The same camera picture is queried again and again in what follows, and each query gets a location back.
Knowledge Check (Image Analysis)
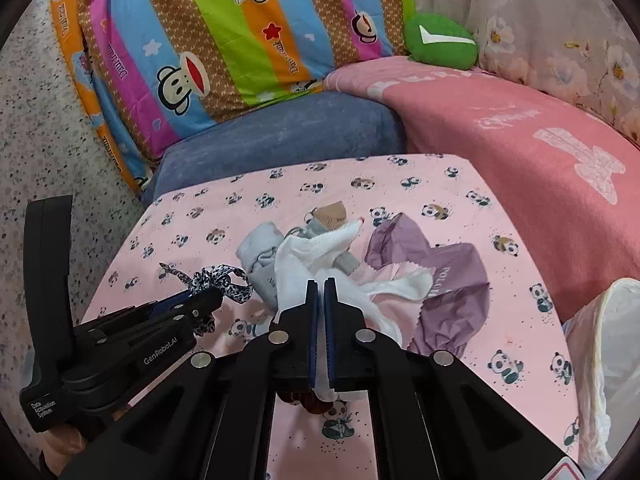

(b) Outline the pink blanket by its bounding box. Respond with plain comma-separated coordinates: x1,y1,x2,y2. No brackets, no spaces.
325,55,640,323

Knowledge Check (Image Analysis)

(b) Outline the grey floral quilt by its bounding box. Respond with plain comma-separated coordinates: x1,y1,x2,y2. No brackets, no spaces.
410,0,640,146

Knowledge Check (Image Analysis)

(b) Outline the white sock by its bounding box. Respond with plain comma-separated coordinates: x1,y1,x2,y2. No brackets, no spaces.
274,220,403,403

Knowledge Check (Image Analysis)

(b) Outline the grey sock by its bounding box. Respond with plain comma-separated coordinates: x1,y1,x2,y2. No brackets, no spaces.
287,210,358,273

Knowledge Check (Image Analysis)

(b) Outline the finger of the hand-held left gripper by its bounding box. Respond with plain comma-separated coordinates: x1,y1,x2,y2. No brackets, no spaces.
95,286,224,357
80,296,193,333

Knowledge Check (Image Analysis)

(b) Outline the blue-grey cushion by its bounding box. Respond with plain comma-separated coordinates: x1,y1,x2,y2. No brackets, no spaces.
140,91,406,206

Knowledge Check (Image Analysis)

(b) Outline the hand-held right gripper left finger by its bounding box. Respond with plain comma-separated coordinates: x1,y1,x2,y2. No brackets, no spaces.
60,279,319,480

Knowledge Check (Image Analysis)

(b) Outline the tan sock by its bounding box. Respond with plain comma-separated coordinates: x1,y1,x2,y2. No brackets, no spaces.
312,201,348,231

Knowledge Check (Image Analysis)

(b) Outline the leopard print hair ribbon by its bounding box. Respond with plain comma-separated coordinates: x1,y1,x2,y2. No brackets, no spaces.
159,262,251,338

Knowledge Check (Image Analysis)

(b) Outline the pink panda print sheet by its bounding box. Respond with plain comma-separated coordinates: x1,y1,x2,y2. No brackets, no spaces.
80,152,581,480

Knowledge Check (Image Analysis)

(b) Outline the white cloth with zigzag edge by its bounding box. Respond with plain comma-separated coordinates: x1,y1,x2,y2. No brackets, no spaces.
357,265,432,313

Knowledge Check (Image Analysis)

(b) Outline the person's left hand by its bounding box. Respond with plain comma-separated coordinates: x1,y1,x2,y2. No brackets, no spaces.
42,422,88,476

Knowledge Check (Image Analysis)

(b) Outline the colourful striped monkey print quilt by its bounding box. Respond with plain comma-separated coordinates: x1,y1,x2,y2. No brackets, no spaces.
47,0,418,193

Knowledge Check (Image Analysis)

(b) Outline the purple cloth bag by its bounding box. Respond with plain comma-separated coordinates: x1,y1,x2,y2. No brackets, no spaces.
365,212,491,358

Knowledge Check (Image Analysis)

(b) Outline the pale pink cloth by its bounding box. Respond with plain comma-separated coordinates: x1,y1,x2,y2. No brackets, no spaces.
372,292,426,341

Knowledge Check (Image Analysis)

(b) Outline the white plastic bag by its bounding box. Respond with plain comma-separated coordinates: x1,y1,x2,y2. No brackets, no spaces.
562,277,640,480

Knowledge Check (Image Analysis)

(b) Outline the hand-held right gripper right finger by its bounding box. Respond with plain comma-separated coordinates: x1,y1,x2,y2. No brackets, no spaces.
324,277,581,480

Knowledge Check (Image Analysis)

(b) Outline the light blue sock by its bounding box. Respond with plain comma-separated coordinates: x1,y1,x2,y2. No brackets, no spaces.
236,222,286,307

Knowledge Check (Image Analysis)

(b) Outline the green plush toy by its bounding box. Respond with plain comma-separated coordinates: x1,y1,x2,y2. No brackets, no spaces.
404,11,480,70

